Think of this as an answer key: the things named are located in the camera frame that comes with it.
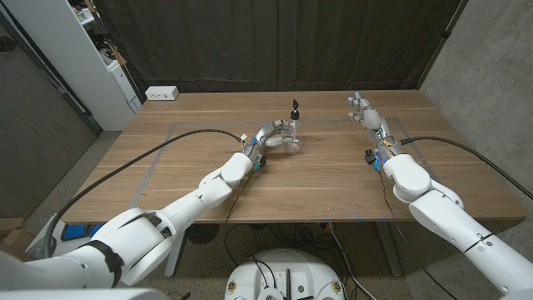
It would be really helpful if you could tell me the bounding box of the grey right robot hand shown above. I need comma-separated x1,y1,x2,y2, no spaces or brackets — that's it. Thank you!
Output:
346,91,404,172

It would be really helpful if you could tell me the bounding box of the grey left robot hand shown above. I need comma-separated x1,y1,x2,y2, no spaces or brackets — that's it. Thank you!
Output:
242,119,300,172

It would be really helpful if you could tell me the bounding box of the clear dispenser bottle black pump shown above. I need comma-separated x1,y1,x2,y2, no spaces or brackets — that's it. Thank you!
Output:
282,98,301,155

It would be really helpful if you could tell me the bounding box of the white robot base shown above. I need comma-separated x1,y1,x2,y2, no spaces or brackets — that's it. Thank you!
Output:
224,248,346,300

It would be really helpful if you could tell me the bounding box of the dark curtain backdrop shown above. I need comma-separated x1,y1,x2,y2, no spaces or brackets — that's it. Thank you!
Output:
93,0,463,93

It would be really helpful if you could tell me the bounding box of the white power strip box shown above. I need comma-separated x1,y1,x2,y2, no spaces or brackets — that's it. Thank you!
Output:
144,85,180,102

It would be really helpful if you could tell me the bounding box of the black stand pole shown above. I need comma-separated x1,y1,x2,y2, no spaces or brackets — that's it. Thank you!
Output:
415,0,470,89

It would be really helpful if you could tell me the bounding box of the black round floor fan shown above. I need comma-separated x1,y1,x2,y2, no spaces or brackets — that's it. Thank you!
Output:
186,223,221,246

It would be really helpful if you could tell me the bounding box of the grey table leg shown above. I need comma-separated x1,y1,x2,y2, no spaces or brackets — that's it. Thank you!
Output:
164,223,188,279
376,222,404,278

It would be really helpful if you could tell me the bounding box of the white shelf cabinet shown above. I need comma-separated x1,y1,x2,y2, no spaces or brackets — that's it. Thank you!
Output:
2,0,142,132

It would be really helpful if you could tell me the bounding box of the white blue wheeled floor device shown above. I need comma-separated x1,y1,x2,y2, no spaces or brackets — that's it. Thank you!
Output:
24,213,110,256

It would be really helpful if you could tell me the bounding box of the brown cardboard box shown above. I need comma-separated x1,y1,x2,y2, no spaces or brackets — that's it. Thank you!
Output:
0,216,34,251

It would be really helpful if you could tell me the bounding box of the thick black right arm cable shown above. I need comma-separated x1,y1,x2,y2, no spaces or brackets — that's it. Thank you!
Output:
400,136,533,200

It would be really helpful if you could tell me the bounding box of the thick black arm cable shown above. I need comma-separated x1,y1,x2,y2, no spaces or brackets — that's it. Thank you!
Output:
400,136,533,200
43,128,247,259

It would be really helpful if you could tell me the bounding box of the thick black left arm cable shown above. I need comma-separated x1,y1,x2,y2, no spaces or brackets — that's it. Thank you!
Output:
43,128,247,259

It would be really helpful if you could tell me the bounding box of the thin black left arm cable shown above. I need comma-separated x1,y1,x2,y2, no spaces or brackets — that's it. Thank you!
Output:
224,168,257,224

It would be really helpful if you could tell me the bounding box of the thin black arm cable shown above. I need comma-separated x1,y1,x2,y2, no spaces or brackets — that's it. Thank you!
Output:
224,168,257,224
376,168,461,300

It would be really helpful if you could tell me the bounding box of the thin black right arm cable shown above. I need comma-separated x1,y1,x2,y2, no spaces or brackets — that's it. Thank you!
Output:
376,168,461,300

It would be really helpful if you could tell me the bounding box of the white floor cable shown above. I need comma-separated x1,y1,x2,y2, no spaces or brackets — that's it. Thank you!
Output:
327,222,367,300

